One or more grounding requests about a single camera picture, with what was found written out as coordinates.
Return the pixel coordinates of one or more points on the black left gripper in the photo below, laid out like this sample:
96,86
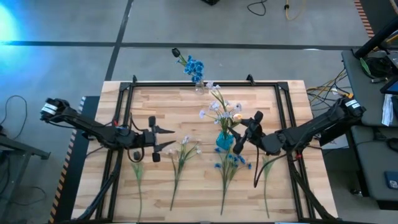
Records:
146,138

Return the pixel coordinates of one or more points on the tablet with blue screen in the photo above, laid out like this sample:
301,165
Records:
392,87

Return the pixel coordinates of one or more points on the white paper sheet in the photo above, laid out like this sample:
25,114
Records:
387,110

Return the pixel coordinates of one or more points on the green flat object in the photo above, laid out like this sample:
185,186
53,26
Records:
363,66

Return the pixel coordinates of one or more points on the white artificial flower spray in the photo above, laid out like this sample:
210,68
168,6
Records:
214,105
186,139

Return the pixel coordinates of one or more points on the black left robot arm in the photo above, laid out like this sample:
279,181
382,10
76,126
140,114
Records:
93,127

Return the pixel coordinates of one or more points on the dark grey metal stand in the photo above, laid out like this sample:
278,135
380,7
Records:
25,148

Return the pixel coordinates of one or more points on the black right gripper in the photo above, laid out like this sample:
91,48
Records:
253,137

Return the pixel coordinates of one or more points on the pale yellow artificial tulip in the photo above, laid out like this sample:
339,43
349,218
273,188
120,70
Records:
237,117

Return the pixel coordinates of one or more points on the peach artificial tulip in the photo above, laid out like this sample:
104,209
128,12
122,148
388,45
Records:
267,165

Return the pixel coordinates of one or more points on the black diagonal pole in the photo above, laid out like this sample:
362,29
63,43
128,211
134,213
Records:
376,39

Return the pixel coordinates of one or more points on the black metal table frame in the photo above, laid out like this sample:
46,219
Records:
161,84

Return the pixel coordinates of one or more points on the black hazard striped floor mat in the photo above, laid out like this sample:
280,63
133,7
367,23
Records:
71,174

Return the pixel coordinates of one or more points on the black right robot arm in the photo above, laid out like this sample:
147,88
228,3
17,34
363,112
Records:
311,129

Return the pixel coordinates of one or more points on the grey desk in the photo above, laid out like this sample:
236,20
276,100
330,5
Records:
357,93

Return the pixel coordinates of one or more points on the blue smartphone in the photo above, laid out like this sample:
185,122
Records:
392,181

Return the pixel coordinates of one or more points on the blue artificial flower spray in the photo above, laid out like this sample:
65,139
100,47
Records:
230,157
194,68

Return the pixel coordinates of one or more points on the clear glass vase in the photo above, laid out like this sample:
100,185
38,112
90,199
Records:
199,89

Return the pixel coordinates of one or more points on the blue cut glass vase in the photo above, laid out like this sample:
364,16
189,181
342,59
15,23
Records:
224,142

